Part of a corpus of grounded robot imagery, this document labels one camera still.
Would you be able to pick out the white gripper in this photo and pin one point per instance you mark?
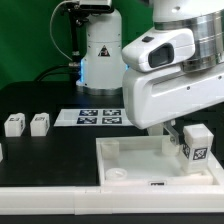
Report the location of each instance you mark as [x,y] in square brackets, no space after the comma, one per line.
[163,95]

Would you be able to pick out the white square tabletop tray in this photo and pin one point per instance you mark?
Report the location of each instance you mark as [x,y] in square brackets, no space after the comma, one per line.
[140,161]

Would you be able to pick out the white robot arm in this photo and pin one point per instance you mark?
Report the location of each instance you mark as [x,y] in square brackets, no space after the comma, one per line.
[103,66]

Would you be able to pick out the white L-shaped obstacle fence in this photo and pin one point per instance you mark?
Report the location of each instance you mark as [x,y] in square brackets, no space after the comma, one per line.
[52,178]

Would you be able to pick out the white marker tag sheet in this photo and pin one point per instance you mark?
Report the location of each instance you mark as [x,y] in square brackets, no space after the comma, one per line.
[92,117]

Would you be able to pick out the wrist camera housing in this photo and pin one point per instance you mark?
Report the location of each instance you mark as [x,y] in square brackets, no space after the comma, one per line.
[157,49]

